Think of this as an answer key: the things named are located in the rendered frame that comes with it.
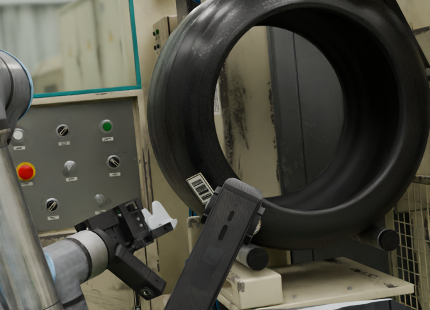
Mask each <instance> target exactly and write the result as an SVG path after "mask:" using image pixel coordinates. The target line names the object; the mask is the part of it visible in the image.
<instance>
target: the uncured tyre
mask: <svg viewBox="0 0 430 310"><path fill-rule="evenodd" d="M255 26H270V27H278V28H282V29H286V30H288V31H291V32H293V33H296V34H297V35H300V36H302V37H303V38H305V39H306V40H308V41H309V42H310V43H312V44H313V45H314V46H316V47H317V48H318V49H319V50H320V51H321V52H322V54H323V55H324V56H325V57H326V59H327V60H328V61H329V63H330V65H331V66H332V68H333V69H334V71H335V73H336V75H337V78H338V81H339V83H340V87H341V90H342V94H343V99H344V125H343V129H342V135H341V137H340V141H339V143H338V146H337V149H336V150H335V153H334V154H333V156H332V158H331V160H330V161H329V162H328V164H327V165H326V167H325V168H324V169H323V170H322V171H321V172H320V173H319V174H318V175H317V176H316V177H315V178H314V179H313V180H311V181H310V182H308V183H307V184H306V185H304V186H302V187H301V188H299V189H297V190H294V191H292V192H290V193H287V194H283V195H280V196H273V197H266V198H262V205H261V207H263V208H265V211H264V213H263V216H262V218H261V221H262V224H261V227H260V230H259V232H258V233H257V234H256V235H254V236H253V237H252V239H251V241H250V243H252V244H255V245H259V246H262V247H267V248H270V249H278V250H285V251H304V250H310V249H316V248H320V247H326V246H329V245H333V244H336V243H339V242H341V241H344V240H347V239H349V238H351V237H353V236H355V235H357V234H359V233H361V232H362V231H365V230H366V229H368V228H369V227H371V226H372V225H373V224H375V223H376V222H377V221H379V220H380V219H381V218H382V217H384V216H385V215H386V214H387V213H388V212H389V211H390V210H391V209H392V208H393V207H394V206H395V204H396V203H397V202H398V201H399V200H400V199H401V197H402V196H403V194H404V193H405V192H406V190H407V189H408V187H409V186H410V184H411V182H412V181H413V179H414V177H415V175H416V173H417V171H418V168H419V166H420V163H421V161H422V158H423V156H424V152H425V149H426V145H427V140H428V136H429V128H430V90H429V83H428V79H427V74H426V69H425V66H424V63H423V61H422V58H421V55H420V53H419V51H418V48H417V46H416V44H415V42H414V40H413V38H412V37H411V35H410V33H409V31H408V30H407V29H406V27H405V25H404V24H403V23H402V21H401V20H400V19H399V17H398V16H397V15H396V14H395V13H394V12H393V11H392V10H391V9H390V8H389V7H388V6H387V5H386V4H385V3H384V2H383V1H382V0H206V1H204V2H203V3H202V4H200V5H199V6H197V7H196V8H195V9H194V10H193V11H191V12H190V13H189V14H188V15H187V16H186V17H185V18H184V19H183V20H182V21H181V22H180V23H179V25H178V26H177V27H176V28H175V29H174V30H173V32H172V33H171V35H170V36H169V38H168V39H167V41H166V43H165V44H164V46H163V48H162V50H161V52H160V54H159V56H158V59H157V61H156V63H155V67H154V70H153V72H152V76H151V80H150V86H149V89H148V100H147V121H148V132H149V136H150V142H151V145H152V149H153V151H154V155H155V158H156V160H157V163H158V165H159V167H160V169H161V171H162V173H163V175H164V177H165V178H166V181H167V182H168V183H169V185H170V187H171V188H172V189H173V191H174V192H175V193H176V195H178V197H179V198H180V199H181V200H182V201H183V202H184V203H185V204H186V205H187V206H188V207H189V208H190V209H191V210H192V211H194V213H196V214H197V215H198V216H200V217H201V218H202V216H203V214H204V212H205V205H206V204H204V205H203V204H202V202H201V201H200V200H199V198H198V197H197V195H196V194H195V193H194V191H193V190H192V188H191V187H190V186H189V184H188V182H187V181H186V180H187V179H188V178H190V177H192V176H194V175H196V174H198V173H201V174H202V175H203V177H204V178H205V179H206V181H207V182H208V184H209V185H210V186H211V188H212V189H213V191H215V190H216V187H221V188H222V186H223V184H224V182H225V181H226V180H227V179H229V178H236V179H238V180H240V181H242V180H241V179H240V178H239V177H238V176H237V175H236V174H235V172H234V170H233V169H232V168H231V167H230V164H229V163H228V161H227V159H226V158H225V156H224V153H223V151H222V149H221V146H220V143H219V140H218V136H217V133H216V127H215V122H214V96H215V91H216V85H217V82H218V77H219V74H220V71H221V69H222V67H223V64H224V62H225V60H226V58H227V56H228V55H229V53H230V51H231V50H232V49H233V47H234V46H235V44H236V43H237V42H238V41H239V40H240V39H241V37H242V36H243V35H244V34H245V33H246V32H247V31H249V30H250V29H251V28H252V27H255Z"/></svg>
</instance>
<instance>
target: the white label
mask: <svg viewBox="0 0 430 310"><path fill-rule="evenodd" d="M186 181H187V182H188V184H189V186H190V187H191V188H192V190H193V191H194V193H195V194H196V195H197V197H198V198H199V200H200V201H201V202H202V204H203V205H204V204H206V203H207V201H208V200H209V199H210V198H211V197H212V195H213V194H214V191H213V189H212V188H211V186H210V185H209V184H208V182H207V181H206V179H205V178H204V177H203V175H202V174H201V173H198V174H196V175H194V176H192V177H190V178H188V179H187V180H186Z"/></svg>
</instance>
